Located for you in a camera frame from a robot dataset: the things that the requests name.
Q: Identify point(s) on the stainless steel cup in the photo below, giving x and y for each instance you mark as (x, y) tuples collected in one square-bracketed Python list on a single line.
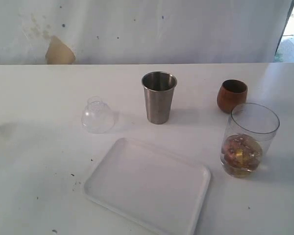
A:
[(158, 90)]

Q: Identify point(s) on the clear shaker lid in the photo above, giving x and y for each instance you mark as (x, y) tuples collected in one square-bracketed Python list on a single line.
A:
[(97, 117)]

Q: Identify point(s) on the brown wooden cup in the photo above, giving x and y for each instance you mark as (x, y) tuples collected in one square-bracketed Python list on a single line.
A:
[(231, 93)]

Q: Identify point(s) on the chocolate pieces and gold coins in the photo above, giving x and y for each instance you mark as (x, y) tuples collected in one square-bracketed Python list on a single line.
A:
[(240, 155)]

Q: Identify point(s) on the clear shaker cup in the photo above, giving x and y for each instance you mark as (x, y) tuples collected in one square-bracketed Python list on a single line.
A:
[(249, 132)]

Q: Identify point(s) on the white plastic tray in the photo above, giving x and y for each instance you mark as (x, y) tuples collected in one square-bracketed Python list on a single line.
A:
[(150, 186)]

